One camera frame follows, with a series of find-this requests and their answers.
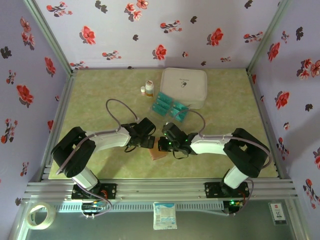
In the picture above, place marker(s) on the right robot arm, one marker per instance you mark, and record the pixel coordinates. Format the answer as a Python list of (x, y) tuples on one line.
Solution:
[(207, 147)]

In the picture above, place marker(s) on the black and white label card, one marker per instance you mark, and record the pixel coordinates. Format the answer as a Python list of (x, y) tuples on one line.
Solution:
[(278, 213)]

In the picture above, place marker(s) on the aluminium side rail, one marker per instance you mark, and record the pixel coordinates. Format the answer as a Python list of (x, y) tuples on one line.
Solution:
[(255, 87), (65, 100)]

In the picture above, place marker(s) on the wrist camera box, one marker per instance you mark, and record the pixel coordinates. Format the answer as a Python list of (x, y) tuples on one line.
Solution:
[(137, 120), (167, 123)]

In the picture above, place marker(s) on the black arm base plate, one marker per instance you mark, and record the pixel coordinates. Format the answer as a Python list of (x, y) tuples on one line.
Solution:
[(212, 190), (111, 191)]

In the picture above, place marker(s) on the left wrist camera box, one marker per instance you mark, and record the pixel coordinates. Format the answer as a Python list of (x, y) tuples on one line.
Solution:
[(137, 120)]

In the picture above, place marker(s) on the white gauze packet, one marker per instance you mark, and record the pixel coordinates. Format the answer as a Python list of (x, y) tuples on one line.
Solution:
[(165, 216)]

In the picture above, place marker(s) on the white medicine pouch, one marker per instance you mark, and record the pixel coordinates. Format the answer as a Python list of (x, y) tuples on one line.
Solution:
[(183, 82)]

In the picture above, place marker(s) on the green controller circuit board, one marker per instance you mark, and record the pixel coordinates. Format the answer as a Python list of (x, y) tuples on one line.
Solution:
[(93, 205), (233, 203)]

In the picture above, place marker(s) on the large white-capped pill bottle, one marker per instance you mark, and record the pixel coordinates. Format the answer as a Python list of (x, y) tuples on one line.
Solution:
[(149, 87)]

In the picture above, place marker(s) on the aluminium frame post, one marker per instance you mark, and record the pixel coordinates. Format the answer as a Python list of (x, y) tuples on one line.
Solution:
[(268, 35), (50, 35)]

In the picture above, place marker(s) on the aluminium mounting rail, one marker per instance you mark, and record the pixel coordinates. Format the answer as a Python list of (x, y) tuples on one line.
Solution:
[(160, 190)]

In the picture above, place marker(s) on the clear tape roll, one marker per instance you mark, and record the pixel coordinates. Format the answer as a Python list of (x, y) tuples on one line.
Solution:
[(53, 215)]

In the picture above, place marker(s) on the small white pill bottle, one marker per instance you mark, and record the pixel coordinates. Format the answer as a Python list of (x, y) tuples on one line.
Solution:
[(142, 90)]

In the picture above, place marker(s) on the group of teal packets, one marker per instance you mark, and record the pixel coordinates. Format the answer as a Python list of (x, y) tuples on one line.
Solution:
[(170, 106)]

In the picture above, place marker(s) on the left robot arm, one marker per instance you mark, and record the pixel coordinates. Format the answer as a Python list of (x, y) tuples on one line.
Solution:
[(110, 141)]

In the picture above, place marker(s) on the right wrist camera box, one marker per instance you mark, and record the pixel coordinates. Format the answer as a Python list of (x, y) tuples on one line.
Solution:
[(167, 123)]

